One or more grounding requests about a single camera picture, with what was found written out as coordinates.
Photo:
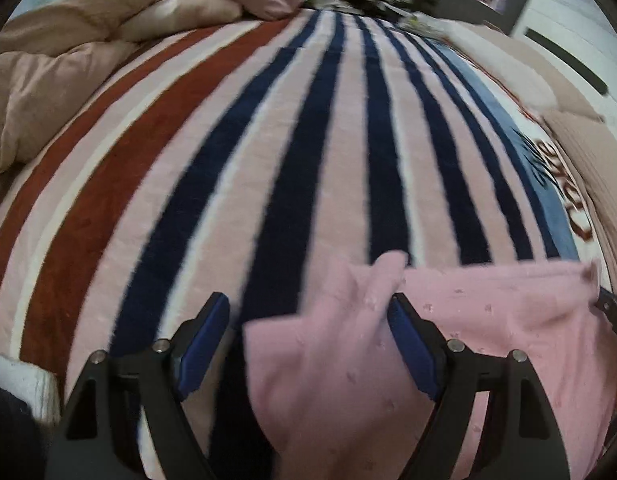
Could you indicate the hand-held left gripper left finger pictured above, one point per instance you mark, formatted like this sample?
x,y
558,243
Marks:
x,y
203,345

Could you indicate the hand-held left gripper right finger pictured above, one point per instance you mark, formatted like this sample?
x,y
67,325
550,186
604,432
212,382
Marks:
x,y
413,350

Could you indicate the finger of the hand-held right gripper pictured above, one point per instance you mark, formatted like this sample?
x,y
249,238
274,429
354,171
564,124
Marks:
x,y
616,312

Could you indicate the pink dotted knit garment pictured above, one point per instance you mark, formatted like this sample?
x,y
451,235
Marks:
x,y
488,320

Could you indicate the beige ribbed pillow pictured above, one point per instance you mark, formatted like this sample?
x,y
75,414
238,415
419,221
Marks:
x,y
603,170

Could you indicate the white fleece cloth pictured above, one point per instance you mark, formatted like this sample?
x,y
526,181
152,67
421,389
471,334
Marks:
x,y
23,375

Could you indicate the dark clothing pile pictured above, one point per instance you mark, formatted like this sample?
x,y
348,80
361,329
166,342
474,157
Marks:
x,y
13,435

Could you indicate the striped printed blanket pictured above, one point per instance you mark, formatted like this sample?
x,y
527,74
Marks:
x,y
288,135

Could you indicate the pink beige pillow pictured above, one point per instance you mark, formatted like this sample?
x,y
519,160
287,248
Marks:
x,y
508,65

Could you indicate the white bed headboard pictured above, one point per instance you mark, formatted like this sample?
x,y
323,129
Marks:
x,y
558,25

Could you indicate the pink beige quilt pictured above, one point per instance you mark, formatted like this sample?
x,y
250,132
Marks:
x,y
48,90

